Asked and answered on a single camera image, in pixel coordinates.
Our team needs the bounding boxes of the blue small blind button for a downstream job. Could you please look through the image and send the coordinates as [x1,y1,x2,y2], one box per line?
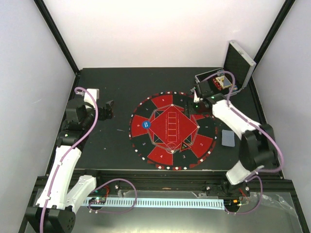
[142,120,151,129]

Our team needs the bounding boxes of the black triangular marker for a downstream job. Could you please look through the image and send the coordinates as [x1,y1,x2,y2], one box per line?
[179,141,191,152]

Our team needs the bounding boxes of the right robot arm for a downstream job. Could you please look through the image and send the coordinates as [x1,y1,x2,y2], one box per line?
[184,94,284,196]

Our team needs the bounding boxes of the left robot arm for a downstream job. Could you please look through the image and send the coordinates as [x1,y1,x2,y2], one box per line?
[25,99,114,233]

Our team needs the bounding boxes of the red dice in case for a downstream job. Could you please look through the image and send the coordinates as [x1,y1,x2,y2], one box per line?
[212,78,223,91]

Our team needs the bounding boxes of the pyramid card box in case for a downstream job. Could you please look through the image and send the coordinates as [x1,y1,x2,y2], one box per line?
[215,75,232,89]

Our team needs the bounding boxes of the blue card deck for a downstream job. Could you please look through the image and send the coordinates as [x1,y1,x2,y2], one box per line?
[222,130,235,147]

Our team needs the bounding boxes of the aluminium poker case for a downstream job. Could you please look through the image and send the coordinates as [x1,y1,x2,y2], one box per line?
[194,40,257,95]

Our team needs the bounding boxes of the round red black poker mat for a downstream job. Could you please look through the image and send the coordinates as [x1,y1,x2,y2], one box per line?
[129,91,218,170]

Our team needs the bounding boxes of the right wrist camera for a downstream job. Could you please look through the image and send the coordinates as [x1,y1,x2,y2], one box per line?
[193,81,214,103]

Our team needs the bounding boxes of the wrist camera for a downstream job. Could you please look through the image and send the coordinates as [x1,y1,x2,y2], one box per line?
[84,88,100,104]
[193,81,214,103]

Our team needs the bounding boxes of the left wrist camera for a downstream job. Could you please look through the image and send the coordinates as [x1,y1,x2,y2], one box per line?
[84,88,100,104]

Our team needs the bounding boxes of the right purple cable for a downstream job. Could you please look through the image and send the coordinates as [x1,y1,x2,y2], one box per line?
[201,69,285,215]

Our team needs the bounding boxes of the purple cable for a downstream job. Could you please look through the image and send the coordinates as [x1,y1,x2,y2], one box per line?
[40,86,99,233]
[201,69,285,215]

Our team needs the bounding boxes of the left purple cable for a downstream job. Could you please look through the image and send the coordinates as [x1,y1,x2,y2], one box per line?
[40,86,99,233]

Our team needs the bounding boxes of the white slotted cable duct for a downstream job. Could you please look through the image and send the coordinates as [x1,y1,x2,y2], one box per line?
[83,197,225,210]

